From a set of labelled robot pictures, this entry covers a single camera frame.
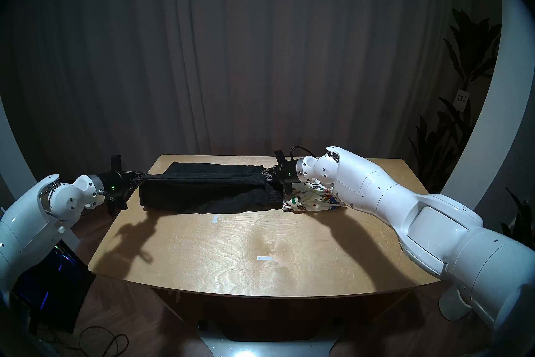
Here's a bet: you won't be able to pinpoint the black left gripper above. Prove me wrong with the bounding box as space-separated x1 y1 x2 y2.
98 155 148 219

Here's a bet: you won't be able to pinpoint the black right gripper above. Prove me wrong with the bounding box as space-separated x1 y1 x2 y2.
261 150 300 196

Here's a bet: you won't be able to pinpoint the white bear print shorts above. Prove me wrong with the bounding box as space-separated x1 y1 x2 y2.
282 180 348 212

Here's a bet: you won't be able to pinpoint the black drawstring shorts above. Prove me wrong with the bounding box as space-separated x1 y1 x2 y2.
139 162 287 214

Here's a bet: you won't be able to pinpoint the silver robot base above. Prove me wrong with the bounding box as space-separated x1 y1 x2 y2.
196 319 345 357

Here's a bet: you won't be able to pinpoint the light wooden table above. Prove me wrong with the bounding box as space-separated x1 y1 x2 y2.
88 155 443 342

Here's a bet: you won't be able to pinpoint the grey pleated curtain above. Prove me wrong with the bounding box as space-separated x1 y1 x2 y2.
13 0 502 190

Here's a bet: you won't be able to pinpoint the black computer tower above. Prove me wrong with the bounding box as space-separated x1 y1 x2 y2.
10 239 96 334

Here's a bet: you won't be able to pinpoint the tall dark leafy plant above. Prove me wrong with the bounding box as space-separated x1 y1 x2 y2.
408 7 502 198

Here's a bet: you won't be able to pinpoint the small dark leafy plant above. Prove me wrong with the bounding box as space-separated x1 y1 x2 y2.
499 187 535 252

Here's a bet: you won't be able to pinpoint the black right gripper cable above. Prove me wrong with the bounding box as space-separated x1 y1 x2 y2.
288 146 319 160

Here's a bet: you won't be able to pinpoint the black floor cable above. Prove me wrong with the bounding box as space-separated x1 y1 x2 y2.
40 325 130 357

